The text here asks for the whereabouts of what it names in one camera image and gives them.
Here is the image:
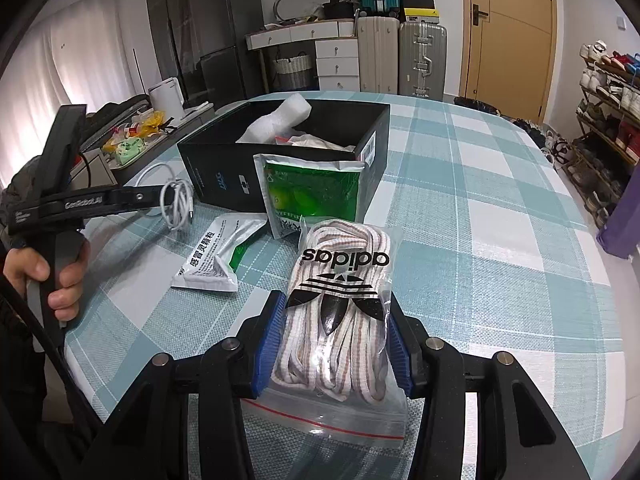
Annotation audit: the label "silver suitcase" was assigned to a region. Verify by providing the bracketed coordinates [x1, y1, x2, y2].
[398, 21, 448, 101]

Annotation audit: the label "grey low cabinet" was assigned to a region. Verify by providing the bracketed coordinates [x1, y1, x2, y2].
[75, 102, 216, 186]

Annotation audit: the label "rows of shoes on rack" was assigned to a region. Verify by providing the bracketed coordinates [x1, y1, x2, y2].
[575, 42, 640, 226]

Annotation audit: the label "chrome oval frame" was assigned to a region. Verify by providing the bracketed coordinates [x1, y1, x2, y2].
[274, 0, 326, 23]

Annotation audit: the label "grey refrigerator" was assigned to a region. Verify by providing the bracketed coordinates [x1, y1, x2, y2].
[189, 0, 266, 98]

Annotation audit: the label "white wardrobe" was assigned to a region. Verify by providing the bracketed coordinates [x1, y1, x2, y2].
[117, 0, 151, 96]

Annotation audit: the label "white desk with drawers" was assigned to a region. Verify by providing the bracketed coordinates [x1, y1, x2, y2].
[245, 19, 361, 93]

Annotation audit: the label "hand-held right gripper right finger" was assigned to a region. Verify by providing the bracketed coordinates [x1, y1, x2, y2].
[386, 295, 591, 480]

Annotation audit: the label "bag of striped shoelaces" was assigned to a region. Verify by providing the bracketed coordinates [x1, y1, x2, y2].
[240, 217, 407, 453]

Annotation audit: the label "white foam sheet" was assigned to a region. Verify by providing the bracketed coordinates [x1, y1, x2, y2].
[235, 97, 314, 144]

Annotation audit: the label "black bag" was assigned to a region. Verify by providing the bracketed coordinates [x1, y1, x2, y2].
[82, 95, 151, 148]

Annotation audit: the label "white appliance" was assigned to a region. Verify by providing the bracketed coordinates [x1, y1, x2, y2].
[148, 77, 185, 113]

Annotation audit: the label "shoe rack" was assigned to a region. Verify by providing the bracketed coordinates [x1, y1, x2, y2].
[572, 60, 640, 231]

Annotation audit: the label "checked tablecloth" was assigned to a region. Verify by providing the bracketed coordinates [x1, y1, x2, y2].
[62, 91, 626, 480]

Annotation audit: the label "green white medicine pouch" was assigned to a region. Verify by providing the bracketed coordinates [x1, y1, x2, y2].
[170, 212, 268, 293]

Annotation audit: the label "green white box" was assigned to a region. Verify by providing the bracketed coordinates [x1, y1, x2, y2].
[115, 139, 147, 167]

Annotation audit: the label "white charging cable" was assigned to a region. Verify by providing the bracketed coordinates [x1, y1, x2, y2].
[135, 160, 197, 233]

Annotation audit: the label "purple cloth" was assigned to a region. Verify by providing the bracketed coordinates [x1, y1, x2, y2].
[597, 160, 640, 261]

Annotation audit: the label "yellow plastic bag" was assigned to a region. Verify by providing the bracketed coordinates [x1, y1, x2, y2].
[142, 110, 166, 136]

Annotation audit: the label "white curtain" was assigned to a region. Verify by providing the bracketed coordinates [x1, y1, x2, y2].
[0, 7, 136, 136]

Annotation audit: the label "person's left hand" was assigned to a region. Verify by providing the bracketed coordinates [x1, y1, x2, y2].
[2, 237, 92, 322]

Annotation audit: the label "black cardboard box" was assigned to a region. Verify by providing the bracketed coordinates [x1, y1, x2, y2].
[177, 100, 392, 216]

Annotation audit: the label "beige suitcase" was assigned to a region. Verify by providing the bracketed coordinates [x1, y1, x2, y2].
[356, 15, 401, 95]

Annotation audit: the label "shoes on floor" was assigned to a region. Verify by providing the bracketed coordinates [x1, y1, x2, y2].
[454, 95, 576, 163]

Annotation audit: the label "dark tall wardrobe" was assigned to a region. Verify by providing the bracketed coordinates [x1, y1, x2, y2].
[145, 0, 226, 106]

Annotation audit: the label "wooden door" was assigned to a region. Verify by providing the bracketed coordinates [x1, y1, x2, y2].
[459, 0, 558, 121]

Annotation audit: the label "woven basket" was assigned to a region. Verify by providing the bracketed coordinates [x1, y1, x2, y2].
[271, 52, 313, 92]

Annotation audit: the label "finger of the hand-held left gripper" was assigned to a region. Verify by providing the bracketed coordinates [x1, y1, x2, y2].
[112, 184, 170, 213]

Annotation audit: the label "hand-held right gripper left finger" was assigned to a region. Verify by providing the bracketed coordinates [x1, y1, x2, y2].
[97, 289, 290, 480]

